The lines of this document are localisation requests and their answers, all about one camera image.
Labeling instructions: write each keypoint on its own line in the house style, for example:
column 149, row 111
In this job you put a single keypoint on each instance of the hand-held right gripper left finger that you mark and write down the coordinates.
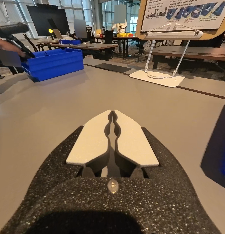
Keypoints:
column 88, row 142

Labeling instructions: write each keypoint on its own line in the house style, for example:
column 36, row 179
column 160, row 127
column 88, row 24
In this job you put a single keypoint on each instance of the printed instruction sheet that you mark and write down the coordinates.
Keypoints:
column 187, row 20

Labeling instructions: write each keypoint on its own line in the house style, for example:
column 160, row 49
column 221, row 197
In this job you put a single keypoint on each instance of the blue plastic bin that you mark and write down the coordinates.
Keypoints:
column 70, row 42
column 55, row 67
column 220, row 155

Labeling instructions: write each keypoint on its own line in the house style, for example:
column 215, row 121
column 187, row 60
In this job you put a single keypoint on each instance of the person's leg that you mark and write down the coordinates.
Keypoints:
column 12, row 70

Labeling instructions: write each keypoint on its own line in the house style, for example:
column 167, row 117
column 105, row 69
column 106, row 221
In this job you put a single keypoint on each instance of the white printed icon sheet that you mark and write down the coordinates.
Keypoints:
column 148, row 45

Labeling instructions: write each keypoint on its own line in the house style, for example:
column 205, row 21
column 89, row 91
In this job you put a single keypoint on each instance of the wood-edged grey desk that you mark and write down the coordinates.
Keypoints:
column 178, row 52

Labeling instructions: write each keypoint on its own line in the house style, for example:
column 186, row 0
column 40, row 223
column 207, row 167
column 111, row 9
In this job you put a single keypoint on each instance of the dark desk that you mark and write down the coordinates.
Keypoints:
column 128, row 37
column 90, row 46

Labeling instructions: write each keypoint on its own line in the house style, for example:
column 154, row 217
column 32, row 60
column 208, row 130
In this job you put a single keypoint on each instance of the black office chair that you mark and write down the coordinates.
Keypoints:
column 141, row 46
column 108, row 37

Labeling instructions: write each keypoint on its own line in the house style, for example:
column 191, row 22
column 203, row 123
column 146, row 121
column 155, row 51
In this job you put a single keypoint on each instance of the printed marker board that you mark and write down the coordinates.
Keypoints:
column 89, row 31

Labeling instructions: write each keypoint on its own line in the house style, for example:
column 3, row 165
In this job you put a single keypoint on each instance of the black table mat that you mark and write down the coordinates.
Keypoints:
column 112, row 68

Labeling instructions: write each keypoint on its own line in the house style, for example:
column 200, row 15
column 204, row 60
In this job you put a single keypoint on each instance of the black display screen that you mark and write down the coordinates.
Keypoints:
column 44, row 20

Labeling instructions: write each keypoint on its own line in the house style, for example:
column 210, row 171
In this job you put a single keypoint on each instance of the person's left hand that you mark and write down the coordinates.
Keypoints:
column 4, row 44

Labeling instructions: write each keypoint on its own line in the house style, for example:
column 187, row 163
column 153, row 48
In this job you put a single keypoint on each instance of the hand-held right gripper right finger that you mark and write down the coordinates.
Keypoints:
column 136, row 144

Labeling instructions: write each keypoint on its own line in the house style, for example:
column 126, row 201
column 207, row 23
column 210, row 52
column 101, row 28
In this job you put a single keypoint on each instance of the yellow plastic bin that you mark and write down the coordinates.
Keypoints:
column 123, row 34

